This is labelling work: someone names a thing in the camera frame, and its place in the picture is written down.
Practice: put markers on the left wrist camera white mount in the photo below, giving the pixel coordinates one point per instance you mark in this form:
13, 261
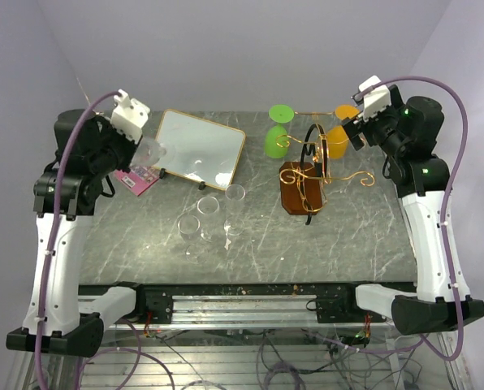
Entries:
129, 116

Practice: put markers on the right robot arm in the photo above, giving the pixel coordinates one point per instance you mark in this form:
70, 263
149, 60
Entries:
407, 133

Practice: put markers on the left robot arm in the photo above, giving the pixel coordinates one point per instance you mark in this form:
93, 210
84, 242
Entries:
90, 148

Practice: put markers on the gold wire wine glass rack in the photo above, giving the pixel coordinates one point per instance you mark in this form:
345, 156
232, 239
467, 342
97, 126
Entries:
303, 182

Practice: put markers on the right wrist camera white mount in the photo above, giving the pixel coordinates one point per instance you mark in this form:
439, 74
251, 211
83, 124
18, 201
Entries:
372, 99

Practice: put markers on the green plastic wine glass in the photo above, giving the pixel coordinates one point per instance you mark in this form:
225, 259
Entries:
276, 142

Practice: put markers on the aluminium mounting rail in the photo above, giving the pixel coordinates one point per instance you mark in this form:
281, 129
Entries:
223, 312

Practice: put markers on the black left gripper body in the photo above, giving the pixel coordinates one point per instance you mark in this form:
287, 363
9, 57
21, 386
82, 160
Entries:
123, 150

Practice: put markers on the orange plastic wine glass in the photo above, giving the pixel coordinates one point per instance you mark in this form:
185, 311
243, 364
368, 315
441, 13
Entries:
337, 139

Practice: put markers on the gold framed whiteboard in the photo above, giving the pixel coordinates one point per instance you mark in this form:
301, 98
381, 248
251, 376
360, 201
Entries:
222, 144

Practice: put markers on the pink sticker book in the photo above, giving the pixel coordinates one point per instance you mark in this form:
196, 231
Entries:
138, 179

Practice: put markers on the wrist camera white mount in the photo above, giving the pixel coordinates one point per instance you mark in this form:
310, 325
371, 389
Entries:
129, 116
372, 99

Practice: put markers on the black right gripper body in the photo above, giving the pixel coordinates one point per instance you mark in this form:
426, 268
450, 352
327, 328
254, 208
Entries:
375, 129

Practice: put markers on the clear wine glass front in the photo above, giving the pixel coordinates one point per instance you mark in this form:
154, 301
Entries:
190, 231

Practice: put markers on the clear tall flute glass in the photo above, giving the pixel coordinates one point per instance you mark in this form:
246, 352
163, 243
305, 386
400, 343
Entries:
234, 203

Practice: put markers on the clear wine glass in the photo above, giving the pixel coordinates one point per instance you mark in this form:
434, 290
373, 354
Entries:
190, 231
150, 152
208, 208

